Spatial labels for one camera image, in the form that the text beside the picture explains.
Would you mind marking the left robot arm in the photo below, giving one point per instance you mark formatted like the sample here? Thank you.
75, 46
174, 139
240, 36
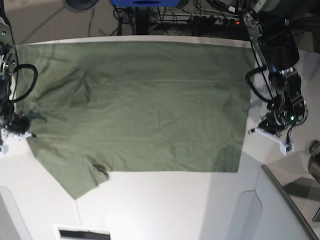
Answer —
270, 25

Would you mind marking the grey metal stand right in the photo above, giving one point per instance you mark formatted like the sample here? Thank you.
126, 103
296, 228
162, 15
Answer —
296, 178

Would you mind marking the green t-shirt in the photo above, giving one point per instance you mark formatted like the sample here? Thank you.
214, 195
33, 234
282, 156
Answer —
105, 107

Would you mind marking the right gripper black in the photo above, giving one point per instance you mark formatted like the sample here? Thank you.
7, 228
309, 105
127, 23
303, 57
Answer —
18, 124

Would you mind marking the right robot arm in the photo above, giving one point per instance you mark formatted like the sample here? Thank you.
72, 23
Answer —
10, 67

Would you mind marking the blue plastic bin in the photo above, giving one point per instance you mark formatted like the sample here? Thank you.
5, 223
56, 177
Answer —
145, 3

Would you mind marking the black table leg post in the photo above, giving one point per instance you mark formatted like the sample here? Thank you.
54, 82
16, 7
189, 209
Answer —
142, 17

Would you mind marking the power strip with red light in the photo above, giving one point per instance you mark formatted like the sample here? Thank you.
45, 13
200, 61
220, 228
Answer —
211, 20

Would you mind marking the black round fan base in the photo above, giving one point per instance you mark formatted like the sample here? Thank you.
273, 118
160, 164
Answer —
81, 5

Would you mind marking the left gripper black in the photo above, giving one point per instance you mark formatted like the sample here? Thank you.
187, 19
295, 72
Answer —
274, 122

